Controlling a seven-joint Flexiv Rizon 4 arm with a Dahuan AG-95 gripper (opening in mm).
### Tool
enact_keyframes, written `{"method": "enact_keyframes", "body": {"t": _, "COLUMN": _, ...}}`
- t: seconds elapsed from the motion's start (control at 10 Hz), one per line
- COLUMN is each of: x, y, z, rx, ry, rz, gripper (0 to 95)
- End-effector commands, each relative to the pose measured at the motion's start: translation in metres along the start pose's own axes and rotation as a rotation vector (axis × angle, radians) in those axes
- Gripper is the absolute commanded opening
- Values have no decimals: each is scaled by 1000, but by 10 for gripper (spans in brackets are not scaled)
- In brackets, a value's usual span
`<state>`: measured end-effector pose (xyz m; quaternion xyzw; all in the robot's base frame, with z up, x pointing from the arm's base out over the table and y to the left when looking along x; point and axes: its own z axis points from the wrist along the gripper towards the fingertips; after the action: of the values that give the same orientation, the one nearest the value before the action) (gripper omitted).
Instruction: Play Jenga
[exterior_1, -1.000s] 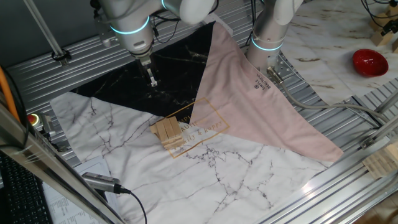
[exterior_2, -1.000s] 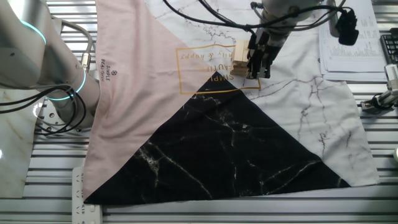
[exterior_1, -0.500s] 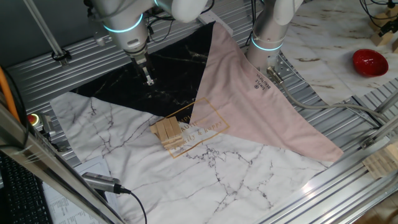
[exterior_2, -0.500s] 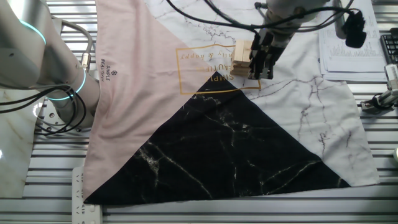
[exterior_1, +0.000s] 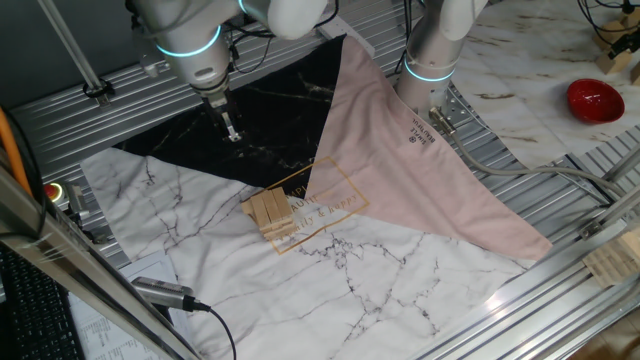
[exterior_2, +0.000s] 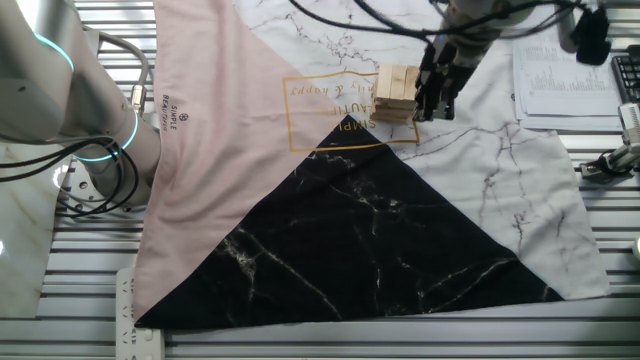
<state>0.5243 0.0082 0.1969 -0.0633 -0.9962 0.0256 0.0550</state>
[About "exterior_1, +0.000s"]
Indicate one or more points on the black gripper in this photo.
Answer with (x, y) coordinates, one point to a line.
(219, 106)

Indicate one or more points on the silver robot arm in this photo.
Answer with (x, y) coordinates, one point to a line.
(190, 30)

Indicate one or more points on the stacked wooden jenga blocks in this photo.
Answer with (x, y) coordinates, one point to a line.
(280, 230)

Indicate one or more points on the black foam microphone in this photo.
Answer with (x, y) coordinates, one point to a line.
(134, 9)

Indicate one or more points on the grey metal box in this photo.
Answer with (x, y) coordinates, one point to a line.
(75, 200)

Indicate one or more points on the grey metal pole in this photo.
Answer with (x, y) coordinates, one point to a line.
(71, 47)

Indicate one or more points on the red emergency stop button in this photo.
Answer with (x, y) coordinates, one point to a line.
(54, 192)

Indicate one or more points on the pink black marble tablecloth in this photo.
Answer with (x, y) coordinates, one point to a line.
(350, 300)

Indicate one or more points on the printed paper stack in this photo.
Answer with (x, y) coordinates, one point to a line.
(100, 335)

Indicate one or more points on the black keyboard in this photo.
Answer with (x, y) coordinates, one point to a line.
(35, 320)

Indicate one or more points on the white gold-veined marble sheet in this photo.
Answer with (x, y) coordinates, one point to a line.
(525, 75)

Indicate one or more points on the red bowl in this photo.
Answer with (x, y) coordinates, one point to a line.
(595, 102)

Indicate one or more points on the aluminium corner strut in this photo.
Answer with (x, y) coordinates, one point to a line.
(615, 215)

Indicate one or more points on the light wooden printed board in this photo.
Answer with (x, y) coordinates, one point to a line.
(610, 262)

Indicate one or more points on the neighbouring robot black gripper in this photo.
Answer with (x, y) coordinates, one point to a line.
(625, 46)

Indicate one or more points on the silver box camera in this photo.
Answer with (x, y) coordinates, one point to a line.
(160, 292)

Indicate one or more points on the aluminium frame bar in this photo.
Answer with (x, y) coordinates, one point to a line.
(75, 270)

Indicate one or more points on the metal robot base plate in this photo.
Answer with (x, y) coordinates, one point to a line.
(457, 107)

